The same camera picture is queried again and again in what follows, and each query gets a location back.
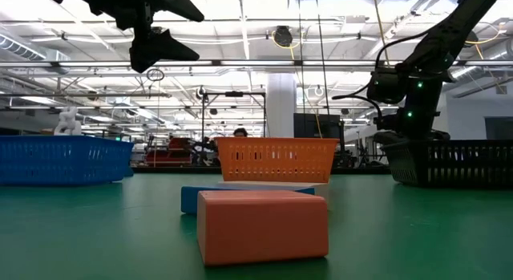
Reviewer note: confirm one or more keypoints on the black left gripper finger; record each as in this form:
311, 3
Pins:
178, 5
160, 49

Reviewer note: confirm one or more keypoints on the large orange block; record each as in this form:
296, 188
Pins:
260, 228

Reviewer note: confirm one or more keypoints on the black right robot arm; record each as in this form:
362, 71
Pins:
449, 35

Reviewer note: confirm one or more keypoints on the black plastic basket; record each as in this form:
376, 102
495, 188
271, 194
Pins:
461, 183

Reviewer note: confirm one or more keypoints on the black background machine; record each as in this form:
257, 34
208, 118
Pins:
354, 155

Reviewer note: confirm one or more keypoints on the red tool cart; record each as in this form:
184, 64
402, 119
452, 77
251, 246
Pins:
178, 143

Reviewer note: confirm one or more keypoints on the black monitor screen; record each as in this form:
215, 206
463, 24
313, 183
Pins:
312, 125

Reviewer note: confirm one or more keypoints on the person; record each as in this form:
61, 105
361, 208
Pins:
240, 132

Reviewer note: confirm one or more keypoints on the white building pillar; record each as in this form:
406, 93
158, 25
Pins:
280, 107

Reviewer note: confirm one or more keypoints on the orange plastic basket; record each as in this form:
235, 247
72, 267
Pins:
276, 159

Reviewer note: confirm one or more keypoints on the white flat block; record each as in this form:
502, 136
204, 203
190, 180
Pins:
280, 184

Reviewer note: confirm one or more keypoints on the blue plastic basket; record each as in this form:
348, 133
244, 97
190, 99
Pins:
60, 159

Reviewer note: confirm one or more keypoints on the blue block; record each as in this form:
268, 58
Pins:
188, 200

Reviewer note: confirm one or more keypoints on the dark wall window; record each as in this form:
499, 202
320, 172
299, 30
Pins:
499, 127

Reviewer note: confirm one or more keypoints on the black frame stand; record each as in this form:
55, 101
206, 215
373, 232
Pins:
234, 94

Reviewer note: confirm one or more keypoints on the silver ribbed air duct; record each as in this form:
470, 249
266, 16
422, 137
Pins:
20, 47
481, 67

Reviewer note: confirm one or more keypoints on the long ceiling light rail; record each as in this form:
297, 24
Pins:
340, 63

